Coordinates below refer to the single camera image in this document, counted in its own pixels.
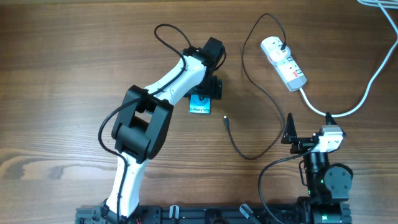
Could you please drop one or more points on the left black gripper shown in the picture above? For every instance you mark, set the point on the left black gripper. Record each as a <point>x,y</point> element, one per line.
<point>214,91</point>

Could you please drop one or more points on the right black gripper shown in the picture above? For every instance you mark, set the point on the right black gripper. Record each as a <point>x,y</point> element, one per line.
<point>290,137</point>

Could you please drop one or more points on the cyan screen Galaxy smartphone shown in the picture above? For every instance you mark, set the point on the cyan screen Galaxy smartphone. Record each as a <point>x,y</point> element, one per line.
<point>199,105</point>

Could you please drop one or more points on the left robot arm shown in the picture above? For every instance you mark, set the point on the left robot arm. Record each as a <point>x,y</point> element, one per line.
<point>143,120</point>

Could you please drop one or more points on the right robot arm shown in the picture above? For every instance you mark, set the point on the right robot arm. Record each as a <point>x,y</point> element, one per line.
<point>328,184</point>

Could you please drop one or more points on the white USB charger plug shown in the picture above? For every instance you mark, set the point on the white USB charger plug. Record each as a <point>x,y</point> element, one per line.
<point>277,55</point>

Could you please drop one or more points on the white power strip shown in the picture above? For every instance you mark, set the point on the white power strip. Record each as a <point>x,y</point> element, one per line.
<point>288,70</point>

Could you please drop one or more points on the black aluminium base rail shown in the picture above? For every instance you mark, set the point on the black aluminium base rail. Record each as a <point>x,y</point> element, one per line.
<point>285,213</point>

